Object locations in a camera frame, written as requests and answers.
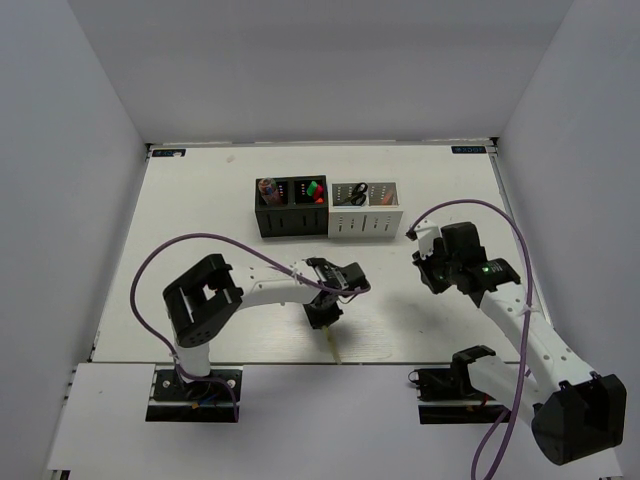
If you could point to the pink cap black highlighter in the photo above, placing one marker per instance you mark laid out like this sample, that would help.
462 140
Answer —
320 192

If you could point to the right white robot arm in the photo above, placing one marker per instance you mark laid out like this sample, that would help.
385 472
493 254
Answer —
572 411

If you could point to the green cap black highlighter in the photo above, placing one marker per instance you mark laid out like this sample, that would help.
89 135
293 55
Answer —
312 188

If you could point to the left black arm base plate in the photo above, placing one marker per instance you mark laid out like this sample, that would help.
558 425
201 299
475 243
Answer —
174 400

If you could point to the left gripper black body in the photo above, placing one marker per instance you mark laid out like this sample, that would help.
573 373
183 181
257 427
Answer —
319 317

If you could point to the black handled scissors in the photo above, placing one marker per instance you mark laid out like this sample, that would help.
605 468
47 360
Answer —
358 195

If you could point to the slim yellow pen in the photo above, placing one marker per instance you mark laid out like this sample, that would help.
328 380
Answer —
332 345

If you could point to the black double pen holder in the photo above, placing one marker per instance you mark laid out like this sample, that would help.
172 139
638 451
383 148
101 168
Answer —
297 215

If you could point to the white double pen holder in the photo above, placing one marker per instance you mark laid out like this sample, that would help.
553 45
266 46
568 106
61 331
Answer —
370 221

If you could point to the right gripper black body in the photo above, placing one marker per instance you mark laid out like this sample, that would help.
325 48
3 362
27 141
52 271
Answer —
438 268

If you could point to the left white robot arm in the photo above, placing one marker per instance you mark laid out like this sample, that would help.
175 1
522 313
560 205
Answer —
201 301

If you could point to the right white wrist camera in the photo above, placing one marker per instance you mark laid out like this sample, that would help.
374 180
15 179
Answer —
424 233

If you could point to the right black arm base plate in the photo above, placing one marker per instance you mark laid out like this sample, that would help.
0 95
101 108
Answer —
440 401

